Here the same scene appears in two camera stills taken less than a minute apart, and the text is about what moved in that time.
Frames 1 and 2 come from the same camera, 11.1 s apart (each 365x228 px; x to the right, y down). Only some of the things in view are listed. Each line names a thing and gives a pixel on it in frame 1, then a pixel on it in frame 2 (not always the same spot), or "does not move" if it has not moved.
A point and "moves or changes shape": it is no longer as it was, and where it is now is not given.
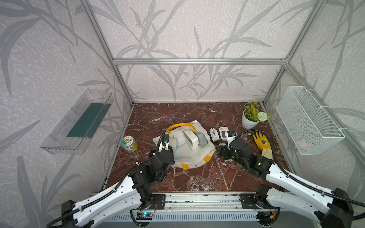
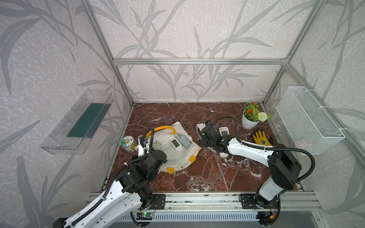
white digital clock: (191, 139) -> (199, 127)
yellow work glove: (263, 144) does not move
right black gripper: (224, 149) -> (203, 141)
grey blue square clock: (202, 138) moves or changes shape
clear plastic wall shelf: (72, 134) does not move
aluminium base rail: (223, 202) does not move
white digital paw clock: (223, 132) does not move
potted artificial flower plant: (251, 116) does not move
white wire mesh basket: (309, 126) does not move
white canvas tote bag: (191, 142) moves or changes shape
